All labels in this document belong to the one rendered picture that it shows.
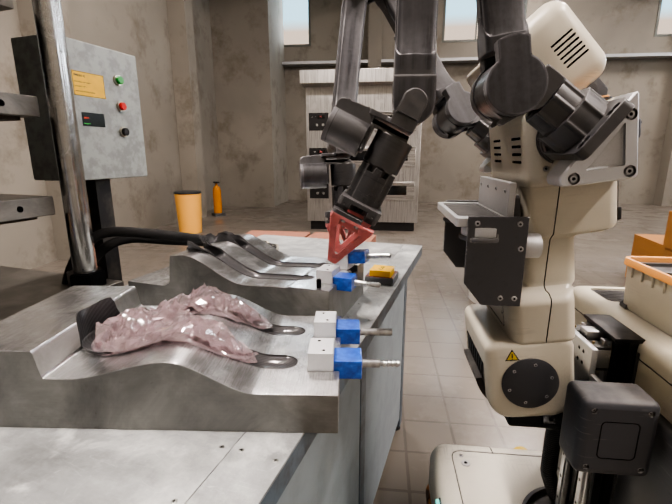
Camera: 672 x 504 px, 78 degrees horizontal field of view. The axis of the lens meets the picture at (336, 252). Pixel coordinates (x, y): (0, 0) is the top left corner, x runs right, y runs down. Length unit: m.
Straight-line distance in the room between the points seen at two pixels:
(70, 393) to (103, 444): 0.08
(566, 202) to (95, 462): 0.80
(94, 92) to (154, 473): 1.20
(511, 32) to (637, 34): 11.30
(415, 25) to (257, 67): 8.90
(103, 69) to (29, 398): 1.11
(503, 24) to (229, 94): 9.08
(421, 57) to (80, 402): 0.63
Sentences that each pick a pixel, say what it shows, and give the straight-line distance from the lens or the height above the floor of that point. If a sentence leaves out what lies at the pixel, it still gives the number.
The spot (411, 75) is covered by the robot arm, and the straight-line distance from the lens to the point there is 0.61.
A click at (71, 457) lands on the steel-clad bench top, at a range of 0.63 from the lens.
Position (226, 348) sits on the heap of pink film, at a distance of 0.61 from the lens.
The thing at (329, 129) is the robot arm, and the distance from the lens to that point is 0.61.
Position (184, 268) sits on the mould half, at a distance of 0.96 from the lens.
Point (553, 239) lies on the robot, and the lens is 0.86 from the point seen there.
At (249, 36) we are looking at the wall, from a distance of 9.66.
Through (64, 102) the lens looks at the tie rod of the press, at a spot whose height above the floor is 1.27.
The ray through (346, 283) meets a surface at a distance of 0.84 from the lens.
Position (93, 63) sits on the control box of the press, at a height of 1.41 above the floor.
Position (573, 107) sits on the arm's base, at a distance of 0.65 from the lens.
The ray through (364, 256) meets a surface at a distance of 0.93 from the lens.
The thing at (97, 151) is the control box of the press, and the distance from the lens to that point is 1.51.
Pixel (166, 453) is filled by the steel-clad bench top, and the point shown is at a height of 0.80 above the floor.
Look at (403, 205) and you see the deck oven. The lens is 6.29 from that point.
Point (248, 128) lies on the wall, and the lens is 9.42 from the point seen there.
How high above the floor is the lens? 1.15
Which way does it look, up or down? 13 degrees down
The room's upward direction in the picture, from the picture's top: straight up
